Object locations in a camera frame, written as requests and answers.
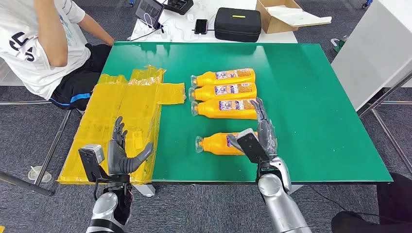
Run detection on person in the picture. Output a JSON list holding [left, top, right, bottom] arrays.
[[0, 0, 115, 112], [331, 172, 412, 233]]

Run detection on orange detergent bottle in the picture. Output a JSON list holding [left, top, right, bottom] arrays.
[[189, 83, 258, 102], [195, 131, 259, 156], [190, 68, 256, 88], [190, 99, 260, 120]]

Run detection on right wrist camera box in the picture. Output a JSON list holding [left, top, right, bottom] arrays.
[[236, 128, 270, 164]]

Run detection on metal table frame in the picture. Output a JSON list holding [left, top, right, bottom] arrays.
[[357, 72, 412, 174]]

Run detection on black controller device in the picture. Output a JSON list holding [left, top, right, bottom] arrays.
[[163, 0, 194, 16]]

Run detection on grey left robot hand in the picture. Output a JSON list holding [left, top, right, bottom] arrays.
[[107, 116, 154, 176]]

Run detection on black tablet cable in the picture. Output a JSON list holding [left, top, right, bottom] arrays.
[[129, 27, 165, 42]]

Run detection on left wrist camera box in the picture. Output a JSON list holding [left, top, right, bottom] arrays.
[[78, 144, 112, 183]]

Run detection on yellow taped cardboard mat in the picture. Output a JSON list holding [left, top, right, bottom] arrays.
[[57, 65, 187, 185]]

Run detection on black tablet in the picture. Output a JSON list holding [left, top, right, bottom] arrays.
[[135, 0, 165, 30]]

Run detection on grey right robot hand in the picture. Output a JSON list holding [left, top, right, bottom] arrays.
[[227, 98, 278, 158]]

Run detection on white table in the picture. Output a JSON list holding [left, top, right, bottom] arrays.
[[127, 0, 298, 44]]

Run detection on black smartphone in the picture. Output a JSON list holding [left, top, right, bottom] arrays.
[[194, 18, 209, 35]]

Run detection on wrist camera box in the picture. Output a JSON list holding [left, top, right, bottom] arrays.
[[78, 144, 112, 183], [236, 128, 270, 164]]

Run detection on brown cardboard box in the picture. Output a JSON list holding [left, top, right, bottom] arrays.
[[255, 0, 332, 34]]

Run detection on white power strip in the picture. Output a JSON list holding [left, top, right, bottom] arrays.
[[130, 19, 172, 42]]

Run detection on green and white item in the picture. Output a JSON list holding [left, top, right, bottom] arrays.
[[330, 34, 348, 54]]

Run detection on black carrying case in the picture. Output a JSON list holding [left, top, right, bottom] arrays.
[[214, 7, 262, 43]]

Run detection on black floor cable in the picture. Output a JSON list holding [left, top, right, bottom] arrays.
[[307, 185, 382, 216]]

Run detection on clear plastic cup lid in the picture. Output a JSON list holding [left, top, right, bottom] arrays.
[[28, 166, 53, 183]]

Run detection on white foam sheet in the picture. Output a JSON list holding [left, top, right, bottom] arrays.
[[267, 6, 332, 27]]

